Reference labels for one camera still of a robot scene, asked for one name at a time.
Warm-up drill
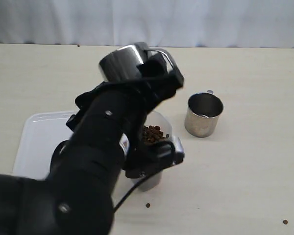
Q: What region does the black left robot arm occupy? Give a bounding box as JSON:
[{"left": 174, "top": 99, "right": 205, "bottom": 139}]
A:
[{"left": 0, "top": 49, "right": 185, "bottom": 235}]

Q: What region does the white curtain backdrop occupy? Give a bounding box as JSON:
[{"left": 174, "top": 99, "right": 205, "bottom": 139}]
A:
[{"left": 0, "top": 0, "right": 294, "bottom": 48}]

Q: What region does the steel mug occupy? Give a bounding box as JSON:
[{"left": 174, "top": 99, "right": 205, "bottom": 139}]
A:
[
  {"left": 98, "top": 42, "right": 177, "bottom": 83},
  {"left": 184, "top": 90, "right": 224, "bottom": 138}
]

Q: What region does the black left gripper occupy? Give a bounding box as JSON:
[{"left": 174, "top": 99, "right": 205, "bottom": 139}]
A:
[{"left": 75, "top": 52, "right": 184, "bottom": 118}]

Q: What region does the white plastic tray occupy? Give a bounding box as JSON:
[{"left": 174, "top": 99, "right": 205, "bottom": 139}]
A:
[{"left": 12, "top": 111, "right": 76, "bottom": 180}]

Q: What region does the clear plastic pitcher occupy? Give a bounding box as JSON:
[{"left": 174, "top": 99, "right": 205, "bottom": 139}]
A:
[{"left": 138, "top": 111, "right": 172, "bottom": 192}]

